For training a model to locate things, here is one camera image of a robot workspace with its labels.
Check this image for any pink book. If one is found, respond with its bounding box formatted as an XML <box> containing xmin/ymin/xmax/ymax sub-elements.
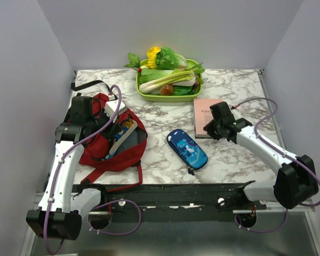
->
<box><xmin>194</xmin><ymin>98</ymin><xmax>222</xmax><ymax>139</ymax></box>

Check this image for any orange treehouse children's book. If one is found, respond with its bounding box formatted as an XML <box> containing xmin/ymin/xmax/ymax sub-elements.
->
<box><xmin>109</xmin><ymin>118</ymin><xmax>138</xmax><ymax>154</ymax></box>

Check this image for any blue dinosaur pencil case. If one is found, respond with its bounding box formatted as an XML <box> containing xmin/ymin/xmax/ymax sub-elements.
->
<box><xmin>166</xmin><ymin>129</ymin><xmax>208</xmax><ymax>175</ymax></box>

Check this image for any teal notebook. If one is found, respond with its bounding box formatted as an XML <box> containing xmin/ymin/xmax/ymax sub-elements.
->
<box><xmin>103</xmin><ymin>152</ymin><xmax>115</xmax><ymax>161</ymax></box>

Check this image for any red student backpack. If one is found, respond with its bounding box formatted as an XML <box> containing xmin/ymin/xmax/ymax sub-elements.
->
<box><xmin>79</xmin><ymin>109</ymin><xmax>148</xmax><ymax>192</ymax></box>

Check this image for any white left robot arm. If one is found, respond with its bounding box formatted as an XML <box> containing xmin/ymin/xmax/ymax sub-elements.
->
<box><xmin>26</xmin><ymin>95</ymin><xmax>123</xmax><ymax>241</ymax></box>

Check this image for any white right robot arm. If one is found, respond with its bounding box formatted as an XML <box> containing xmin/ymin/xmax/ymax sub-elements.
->
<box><xmin>204</xmin><ymin>102</ymin><xmax>319</xmax><ymax>209</ymax></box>

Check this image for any brown toy mushroom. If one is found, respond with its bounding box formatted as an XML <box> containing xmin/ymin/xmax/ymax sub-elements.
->
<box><xmin>159</xmin><ymin>84</ymin><xmax>174</xmax><ymax>96</ymax></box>

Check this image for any toy celery stalk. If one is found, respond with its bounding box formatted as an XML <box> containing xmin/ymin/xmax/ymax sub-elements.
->
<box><xmin>138</xmin><ymin>64</ymin><xmax>205</xmax><ymax>94</ymax></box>

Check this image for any green leafy sprig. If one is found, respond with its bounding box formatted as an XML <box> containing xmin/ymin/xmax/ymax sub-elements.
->
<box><xmin>124</xmin><ymin>52</ymin><xmax>140</xmax><ymax>70</ymax></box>

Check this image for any green plastic tray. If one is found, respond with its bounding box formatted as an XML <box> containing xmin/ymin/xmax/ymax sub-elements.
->
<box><xmin>136</xmin><ymin>59</ymin><xmax>203</xmax><ymax>102</ymax></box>

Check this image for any green toy lettuce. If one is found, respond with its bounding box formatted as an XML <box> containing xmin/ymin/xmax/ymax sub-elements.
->
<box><xmin>155</xmin><ymin>46</ymin><xmax>187</xmax><ymax>70</ymax></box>

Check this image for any yellow toy flower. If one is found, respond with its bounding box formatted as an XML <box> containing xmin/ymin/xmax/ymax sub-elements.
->
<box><xmin>147</xmin><ymin>46</ymin><xmax>161</xmax><ymax>69</ymax></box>

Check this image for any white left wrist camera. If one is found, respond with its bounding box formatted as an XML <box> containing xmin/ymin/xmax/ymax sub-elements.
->
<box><xmin>104</xmin><ymin>94</ymin><xmax>127</xmax><ymax>123</ymax></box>

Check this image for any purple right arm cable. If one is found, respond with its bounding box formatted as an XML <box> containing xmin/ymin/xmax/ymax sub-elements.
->
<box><xmin>230</xmin><ymin>97</ymin><xmax>320</xmax><ymax>233</ymax></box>

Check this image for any aluminium frame rail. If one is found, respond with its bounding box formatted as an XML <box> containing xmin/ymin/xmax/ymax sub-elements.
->
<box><xmin>33</xmin><ymin>193</ymin><xmax>316</xmax><ymax>214</ymax></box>

